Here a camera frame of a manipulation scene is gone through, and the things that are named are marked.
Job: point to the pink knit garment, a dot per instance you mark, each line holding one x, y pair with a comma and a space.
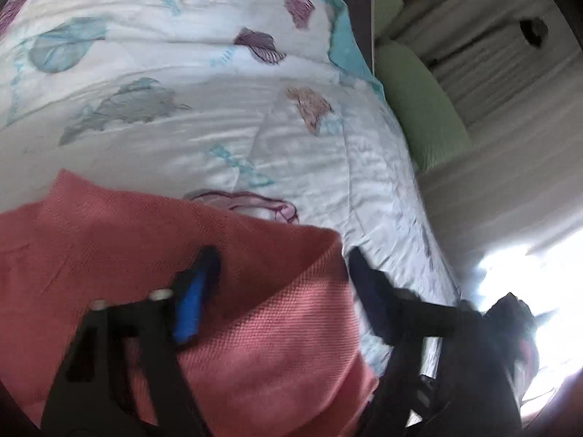
278, 352

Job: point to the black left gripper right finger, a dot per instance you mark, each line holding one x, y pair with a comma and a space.
445, 375

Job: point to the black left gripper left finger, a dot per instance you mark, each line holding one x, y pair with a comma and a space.
91, 394

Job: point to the white seashell print quilt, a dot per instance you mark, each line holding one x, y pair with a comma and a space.
174, 97

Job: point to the green pillow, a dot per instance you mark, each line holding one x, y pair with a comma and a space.
434, 132

